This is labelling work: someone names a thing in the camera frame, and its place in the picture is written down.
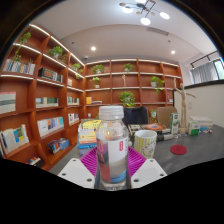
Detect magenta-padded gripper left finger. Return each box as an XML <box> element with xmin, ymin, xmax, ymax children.
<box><xmin>57</xmin><ymin>147</ymin><xmax>100</xmax><ymax>190</ymax></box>

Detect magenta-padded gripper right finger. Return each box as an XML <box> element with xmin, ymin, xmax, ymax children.
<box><xmin>127</xmin><ymin>146</ymin><xmax>168</xmax><ymax>190</ymax></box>

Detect clear plastic water bottle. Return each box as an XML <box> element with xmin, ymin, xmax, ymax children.
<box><xmin>95</xmin><ymin>105</ymin><xmax>130</xmax><ymax>192</ymax></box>

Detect yellow striped cartoon mug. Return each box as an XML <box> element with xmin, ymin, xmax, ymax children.
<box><xmin>133</xmin><ymin>129</ymin><xmax>158</xmax><ymax>160</ymax></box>

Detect flat round red coaster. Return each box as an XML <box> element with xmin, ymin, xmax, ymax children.
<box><xmin>169</xmin><ymin>144</ymin><xmax>188</xmax><ymax>156</ymax></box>

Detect stack of colourful books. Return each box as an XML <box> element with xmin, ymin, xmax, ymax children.
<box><xmin>77</xmin><ymin>118</ymin><xmax>102</xmax><ymax>157</ymax></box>

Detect black and white marker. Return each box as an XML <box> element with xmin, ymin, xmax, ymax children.
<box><xmin>156</xmin><ymin>133</ymin><xmax>176</xmax><ymax>142</ymax></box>

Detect book with orange nebula cover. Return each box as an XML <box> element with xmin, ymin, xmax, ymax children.
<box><xmin>141</xmin><ymin>123</ymin><xmax>168</xmax><ymax>133</ymax></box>

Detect tall green white carton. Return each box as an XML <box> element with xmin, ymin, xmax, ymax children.
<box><xmin>169</xmin><ymin>112</ymin><xmax>180</xmax><ymax>135</ymax></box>

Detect black office chair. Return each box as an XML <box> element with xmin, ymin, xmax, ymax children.
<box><xmin>122</xmin><ymin>105</ymin><xmax>149</xmax><ymax>127</ymax></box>

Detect small green white box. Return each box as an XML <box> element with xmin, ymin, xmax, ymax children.
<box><xmin>187</xmin><ymin>120</ymin><xmax>201</xmax><ymax>136</ymax></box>

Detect wooden artist mannequin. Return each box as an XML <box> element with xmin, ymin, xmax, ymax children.
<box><xmin>173</xmin><ymin>83</ymin><xmax>197</xmax><ymax>135</ymax></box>

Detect flat white boxes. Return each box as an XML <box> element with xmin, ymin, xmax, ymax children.
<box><xmin>189</xmin><ymin>115</ymin><xmax>214</xmax><ymax>132</ymax></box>

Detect wooden bookshelf unit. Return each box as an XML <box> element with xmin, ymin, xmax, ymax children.
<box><xmin>0</xmin><ymin>23</ymin><xmax>184</xmax><ymax>168</ymax></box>

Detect window with grey blind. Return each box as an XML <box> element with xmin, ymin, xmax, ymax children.
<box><xmin>189</xmin><ymin>58</ymin><xmax>224</xmax><ymax>84</ymax></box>

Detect ceiling air vent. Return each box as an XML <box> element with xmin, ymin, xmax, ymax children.
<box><xmin>145</xmin><ymin>26</ymin><xmax>170</xmax><ymax>37</ymax></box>

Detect branched ceiling lamp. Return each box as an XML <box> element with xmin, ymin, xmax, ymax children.
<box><xmin>118</xmin><ymin>0</ymin><xmax>171</xmax><ymax>26</ymax></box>

